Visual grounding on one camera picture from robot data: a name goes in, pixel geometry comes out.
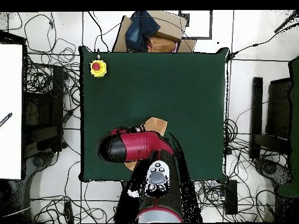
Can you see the tan terry towel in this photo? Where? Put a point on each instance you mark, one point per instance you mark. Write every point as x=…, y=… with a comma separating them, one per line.
x=155, y=126

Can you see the white flat panel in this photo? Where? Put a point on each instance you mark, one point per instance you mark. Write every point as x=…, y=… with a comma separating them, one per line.
x=10, y=105

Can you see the black flat bar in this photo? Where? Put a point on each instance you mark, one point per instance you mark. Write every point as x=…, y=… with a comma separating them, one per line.
x=256, y=116

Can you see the dark green table cloth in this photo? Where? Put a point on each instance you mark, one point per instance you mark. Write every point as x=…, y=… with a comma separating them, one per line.
x=151, y=93

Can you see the yellow emergency stop button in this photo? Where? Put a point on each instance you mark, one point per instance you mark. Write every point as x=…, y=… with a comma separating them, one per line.
x=98, y=70

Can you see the black equipment rack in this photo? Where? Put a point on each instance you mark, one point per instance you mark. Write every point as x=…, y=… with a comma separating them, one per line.
x=57, y=93
x=278, y=105

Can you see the black stand base foot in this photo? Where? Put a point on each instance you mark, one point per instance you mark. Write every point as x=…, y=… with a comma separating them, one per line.
x=268, y=169
x=39, y=161

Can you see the orange folded cloth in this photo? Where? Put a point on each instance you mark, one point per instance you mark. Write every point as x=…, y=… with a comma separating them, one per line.
x=161, y=45

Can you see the blue denim jeans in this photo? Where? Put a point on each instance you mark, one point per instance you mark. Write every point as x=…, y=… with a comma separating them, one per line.
x=140, y=30

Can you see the striped black rod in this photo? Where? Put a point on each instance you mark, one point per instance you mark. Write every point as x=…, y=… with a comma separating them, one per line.
x=7, y=117

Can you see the brown cardboard box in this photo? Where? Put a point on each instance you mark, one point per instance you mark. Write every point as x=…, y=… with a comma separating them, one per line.
x=168, y=23

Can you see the black power box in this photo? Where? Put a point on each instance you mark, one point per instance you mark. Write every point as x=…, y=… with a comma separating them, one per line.
x=231, y=198

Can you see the black tripod rod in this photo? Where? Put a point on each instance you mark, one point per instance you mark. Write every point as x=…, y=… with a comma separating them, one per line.
x=286, y=22

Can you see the black rectangular frame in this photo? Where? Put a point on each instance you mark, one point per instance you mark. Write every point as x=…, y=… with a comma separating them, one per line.
x=198, y=38

